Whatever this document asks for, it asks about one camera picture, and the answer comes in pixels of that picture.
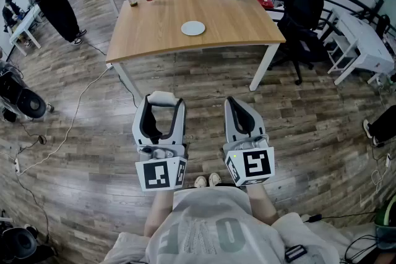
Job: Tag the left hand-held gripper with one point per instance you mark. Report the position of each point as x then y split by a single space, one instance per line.
161 177

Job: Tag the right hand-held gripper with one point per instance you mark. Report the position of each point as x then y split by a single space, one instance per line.
255 164

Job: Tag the white round plate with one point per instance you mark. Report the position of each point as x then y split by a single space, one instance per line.
193 28

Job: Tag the person's left forearm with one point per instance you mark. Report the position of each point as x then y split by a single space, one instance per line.
157 210

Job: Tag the person's right forearm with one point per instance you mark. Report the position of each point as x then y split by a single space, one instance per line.
263 204

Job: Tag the person's right white shoe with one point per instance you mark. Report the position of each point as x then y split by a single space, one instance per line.
214 179

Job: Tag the person's white shoe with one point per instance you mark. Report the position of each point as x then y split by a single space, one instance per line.
214 179
200 182

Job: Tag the person's left white shoe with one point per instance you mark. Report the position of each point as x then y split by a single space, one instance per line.
200 182

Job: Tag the person's white printed shirt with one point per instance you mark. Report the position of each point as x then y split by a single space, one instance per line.
210 225

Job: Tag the wooden table with white legs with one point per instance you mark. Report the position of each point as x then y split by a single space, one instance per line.
216 15

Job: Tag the red square object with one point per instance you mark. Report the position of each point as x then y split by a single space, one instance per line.
268 3

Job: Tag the small black striped device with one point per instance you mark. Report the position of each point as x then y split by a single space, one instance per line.
295 253

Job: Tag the black round device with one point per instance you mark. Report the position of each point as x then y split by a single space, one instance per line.
18 96
18 242

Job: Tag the white power strip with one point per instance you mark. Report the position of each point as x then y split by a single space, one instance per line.
17 164

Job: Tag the white desk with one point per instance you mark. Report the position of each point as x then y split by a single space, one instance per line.
365 40

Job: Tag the white narrow table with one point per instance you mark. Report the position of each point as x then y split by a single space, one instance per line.
28 20

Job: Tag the green and black device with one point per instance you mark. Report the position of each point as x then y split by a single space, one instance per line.
385 225

